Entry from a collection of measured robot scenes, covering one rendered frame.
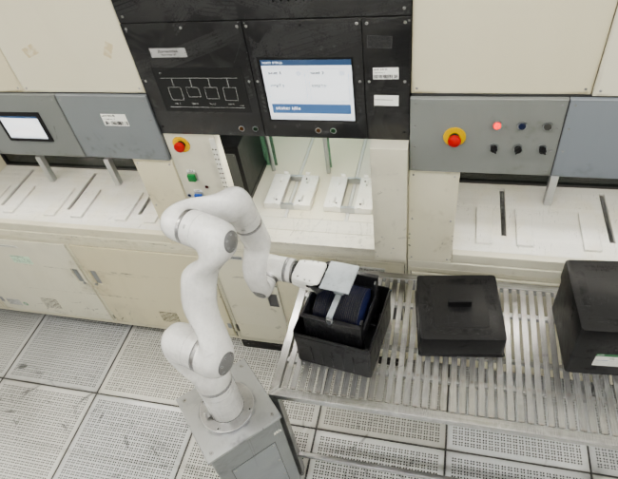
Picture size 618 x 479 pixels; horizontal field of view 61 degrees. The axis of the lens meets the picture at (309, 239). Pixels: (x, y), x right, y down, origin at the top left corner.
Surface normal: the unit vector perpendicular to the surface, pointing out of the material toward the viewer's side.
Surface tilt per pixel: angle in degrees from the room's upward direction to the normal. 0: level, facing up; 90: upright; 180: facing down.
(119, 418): 0
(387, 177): 90
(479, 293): 0
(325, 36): 90
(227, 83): 90
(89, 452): 0
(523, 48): 90
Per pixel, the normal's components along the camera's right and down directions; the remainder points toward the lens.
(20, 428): -0.12, -0.69
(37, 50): -0.22, 0.72
